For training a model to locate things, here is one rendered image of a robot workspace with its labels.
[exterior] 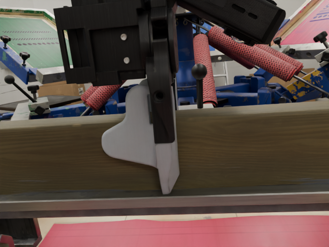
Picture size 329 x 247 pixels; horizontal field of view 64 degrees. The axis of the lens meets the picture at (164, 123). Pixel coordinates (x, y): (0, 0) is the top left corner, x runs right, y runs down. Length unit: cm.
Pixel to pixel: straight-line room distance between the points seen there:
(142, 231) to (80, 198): 17
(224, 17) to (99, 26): 9
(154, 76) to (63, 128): 10
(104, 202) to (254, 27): 18
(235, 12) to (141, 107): 9
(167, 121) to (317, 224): 30
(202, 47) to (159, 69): 68
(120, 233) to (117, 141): 22
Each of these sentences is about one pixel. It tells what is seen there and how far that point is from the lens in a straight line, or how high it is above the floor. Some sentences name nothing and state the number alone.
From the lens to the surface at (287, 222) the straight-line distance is 42.
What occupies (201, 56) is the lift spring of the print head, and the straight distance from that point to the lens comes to 82.
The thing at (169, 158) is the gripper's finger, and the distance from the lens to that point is 20.
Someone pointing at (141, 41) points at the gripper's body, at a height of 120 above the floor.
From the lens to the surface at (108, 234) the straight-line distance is 41.
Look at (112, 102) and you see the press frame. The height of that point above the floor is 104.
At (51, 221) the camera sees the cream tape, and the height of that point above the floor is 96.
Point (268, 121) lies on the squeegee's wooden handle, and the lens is 23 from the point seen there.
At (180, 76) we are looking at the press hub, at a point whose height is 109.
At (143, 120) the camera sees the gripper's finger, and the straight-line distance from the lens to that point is 20.
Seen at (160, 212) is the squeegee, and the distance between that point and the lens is 27.
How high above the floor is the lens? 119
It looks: 15 degrees down
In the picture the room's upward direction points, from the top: 5 degrees counter-clockwise
